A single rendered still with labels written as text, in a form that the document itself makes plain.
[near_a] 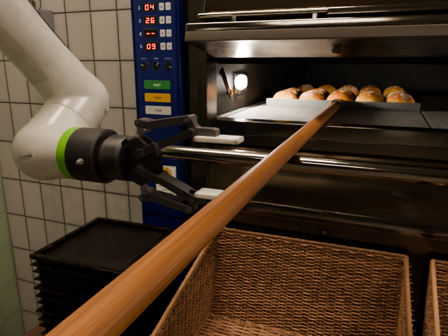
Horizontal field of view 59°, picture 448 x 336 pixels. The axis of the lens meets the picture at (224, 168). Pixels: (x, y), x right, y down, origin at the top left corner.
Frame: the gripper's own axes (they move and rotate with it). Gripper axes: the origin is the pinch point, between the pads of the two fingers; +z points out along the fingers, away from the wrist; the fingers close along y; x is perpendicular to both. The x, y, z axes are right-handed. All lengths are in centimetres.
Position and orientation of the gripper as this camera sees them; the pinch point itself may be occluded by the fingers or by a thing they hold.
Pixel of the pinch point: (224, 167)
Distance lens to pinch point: 59.9
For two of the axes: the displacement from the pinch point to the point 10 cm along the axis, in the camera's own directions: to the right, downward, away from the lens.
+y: 0.0, 9.7, 2.6
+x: -3.7, 2.4, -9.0
